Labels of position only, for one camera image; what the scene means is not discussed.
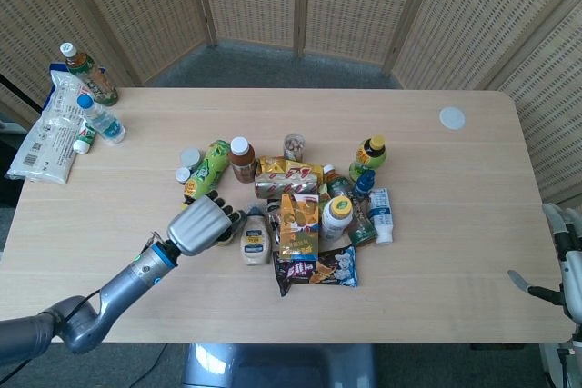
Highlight white bottle blue label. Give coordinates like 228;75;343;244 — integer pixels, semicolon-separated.
368;186;395;244

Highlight white round lid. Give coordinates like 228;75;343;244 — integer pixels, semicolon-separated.
438;105;467;131

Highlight clear cup of nuts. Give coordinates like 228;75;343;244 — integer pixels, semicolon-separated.
283;133;306;163

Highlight dark chips bag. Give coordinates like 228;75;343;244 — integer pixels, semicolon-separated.
273;244;360;297

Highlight white rice bag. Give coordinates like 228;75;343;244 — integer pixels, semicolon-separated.
5;63;108;185

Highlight cream mayonnaise squeeze bottle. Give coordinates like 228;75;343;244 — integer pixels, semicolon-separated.
239;204;276;267

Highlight green bottle yellow black cap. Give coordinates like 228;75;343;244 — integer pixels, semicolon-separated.
348;134;389;183

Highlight small jar white lid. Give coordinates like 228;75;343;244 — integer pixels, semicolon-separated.
180;147;203;169

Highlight small silver snack packet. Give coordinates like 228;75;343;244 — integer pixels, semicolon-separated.
265;199;284;244

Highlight black furniture piece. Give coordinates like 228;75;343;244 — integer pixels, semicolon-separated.
0;126;27;208

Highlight brown jar white lid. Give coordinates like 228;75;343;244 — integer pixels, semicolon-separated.
228;136;258;185

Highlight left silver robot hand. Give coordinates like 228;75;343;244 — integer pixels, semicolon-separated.
166;194;249;258

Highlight orange snack bag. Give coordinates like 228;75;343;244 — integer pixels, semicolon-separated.
277;193;320;263

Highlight gold snack bag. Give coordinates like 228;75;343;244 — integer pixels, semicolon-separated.
253;155;327;199

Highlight white bottle yellow lid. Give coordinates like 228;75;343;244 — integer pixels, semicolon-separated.
319;195;356;242

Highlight brown tea bottle white cap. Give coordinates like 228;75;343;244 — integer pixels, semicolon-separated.
59;41;120;107

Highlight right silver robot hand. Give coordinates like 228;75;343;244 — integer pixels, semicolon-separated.
507;203;582;321

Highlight green tube with white cap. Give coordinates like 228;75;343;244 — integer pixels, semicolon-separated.
73;120;97;155

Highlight black floor cable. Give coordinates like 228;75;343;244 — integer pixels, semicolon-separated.
135;343;170;381

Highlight green yellow drink bottle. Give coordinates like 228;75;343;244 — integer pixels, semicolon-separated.
180;139;232;211

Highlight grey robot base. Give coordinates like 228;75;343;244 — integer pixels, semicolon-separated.
181;343;379;388

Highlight clear water bottle blue cap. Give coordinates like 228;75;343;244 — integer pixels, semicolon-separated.
75;94;127;145

